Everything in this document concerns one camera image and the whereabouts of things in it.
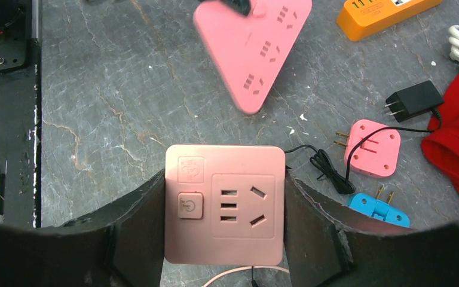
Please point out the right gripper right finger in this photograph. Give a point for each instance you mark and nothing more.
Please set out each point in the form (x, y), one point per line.
(329, 244)

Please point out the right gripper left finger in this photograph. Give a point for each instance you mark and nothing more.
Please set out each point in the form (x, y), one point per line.
(120, 244)

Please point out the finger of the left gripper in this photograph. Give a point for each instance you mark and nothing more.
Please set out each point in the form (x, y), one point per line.
(240, 8)

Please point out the pink power strip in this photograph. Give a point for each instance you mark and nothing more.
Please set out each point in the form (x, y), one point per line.
(250, 50)

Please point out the blue plug adapter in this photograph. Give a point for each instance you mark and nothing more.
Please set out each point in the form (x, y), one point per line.
(375, 208)

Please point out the pink plug adapter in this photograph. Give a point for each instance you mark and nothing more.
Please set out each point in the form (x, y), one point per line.
(371, 148)

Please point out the pink cube socket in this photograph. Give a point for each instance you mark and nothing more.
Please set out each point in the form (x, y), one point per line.
(224, 204)

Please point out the orange power strip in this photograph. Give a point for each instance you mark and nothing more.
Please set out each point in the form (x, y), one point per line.
(359, 19)

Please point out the black power adapter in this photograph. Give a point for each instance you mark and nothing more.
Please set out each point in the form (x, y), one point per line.
(413, 101)

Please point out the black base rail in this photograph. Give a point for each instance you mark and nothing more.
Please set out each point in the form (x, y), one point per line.
(20, 113)

